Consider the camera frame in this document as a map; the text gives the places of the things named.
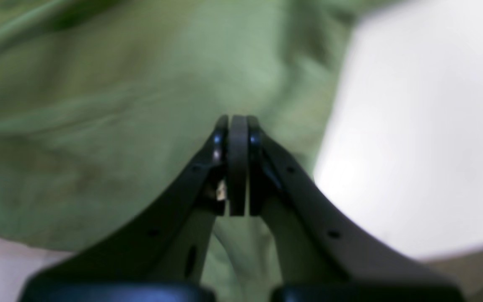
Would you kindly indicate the olive green t-shirt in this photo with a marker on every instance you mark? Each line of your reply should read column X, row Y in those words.
column 102, row 102

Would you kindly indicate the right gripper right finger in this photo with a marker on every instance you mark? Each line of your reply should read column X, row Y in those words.
column 323, row 255

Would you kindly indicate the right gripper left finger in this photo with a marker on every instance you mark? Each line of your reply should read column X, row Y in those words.
column 159, row 255

